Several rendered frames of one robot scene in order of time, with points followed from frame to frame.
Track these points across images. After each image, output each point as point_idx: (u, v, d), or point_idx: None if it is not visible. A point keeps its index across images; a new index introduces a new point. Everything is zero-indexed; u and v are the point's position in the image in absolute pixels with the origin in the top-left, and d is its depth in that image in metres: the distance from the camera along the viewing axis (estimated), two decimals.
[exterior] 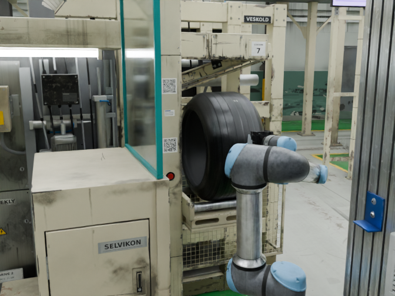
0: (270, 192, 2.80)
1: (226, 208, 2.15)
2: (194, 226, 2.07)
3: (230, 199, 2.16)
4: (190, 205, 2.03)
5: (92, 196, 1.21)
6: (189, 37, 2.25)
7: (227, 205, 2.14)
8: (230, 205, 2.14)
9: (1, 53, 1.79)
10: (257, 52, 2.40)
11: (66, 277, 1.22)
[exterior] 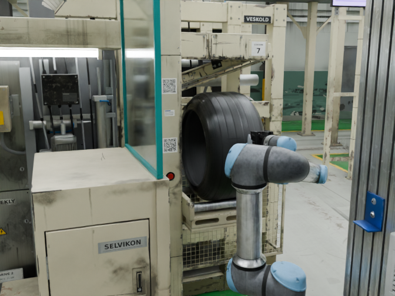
0: (270, 192, 2.80)
1: (226, 200, 2.15)
2: (194, 226, 2.07)
3: None
4: (190, 205, 2.03)
5: (92, 196, 1.21)
6: (189, 37, 2.25)
7: (225, 199, 2.17)
8: (227, 199, 2.17)
9: (1, 53, 1.79)
10: (257, 52, 2.40)
11: (66, 277, 1.22)
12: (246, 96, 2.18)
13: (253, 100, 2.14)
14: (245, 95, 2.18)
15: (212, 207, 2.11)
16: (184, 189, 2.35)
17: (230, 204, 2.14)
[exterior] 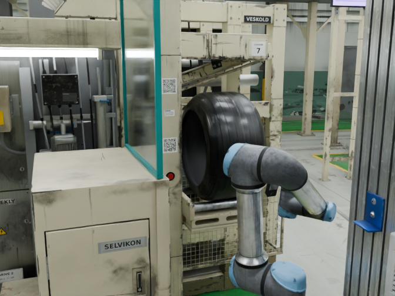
0: None
1: None
2: (194, 226, 2.07)
3: (231, 204, 2.15)
4: (190, 205, 2.03)
5: (92, 196, 1.21)
6: (189, 37, 2.25)
7: (226, 208, 2.16)
8: (228, 207, 2.17)
9: (1, 53, 1.79)
10: (257, 52, 2.40)
11: (66, 277, 1.22)
12: None
13: None
14: None
15: None
16: None
17: None
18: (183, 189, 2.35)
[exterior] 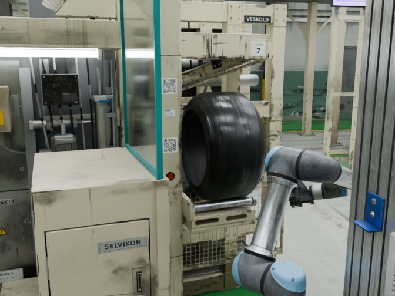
0: None
1: (226, 207, 2.15)
2: (194, 226, 2.07)
3: (229, 199, 2.16)
4: (190, 205, 2.03)
5: (92, 196, 1.21)
6: (189, 37, 2.25)
7: (227, 204, 2.14)
8: (230, 204, 2.14)
9: (1, 53, 1.79)
10: (257, 52, 2.40)
11: (66, 277, 1.22)
12: (263, 175, 2.07)
13: (262, 181, 2.11)
14: (262, 174, 2.07)
15: None
16: None
17: (228, 207, 2.17)
18: (181, 188, 2.38)
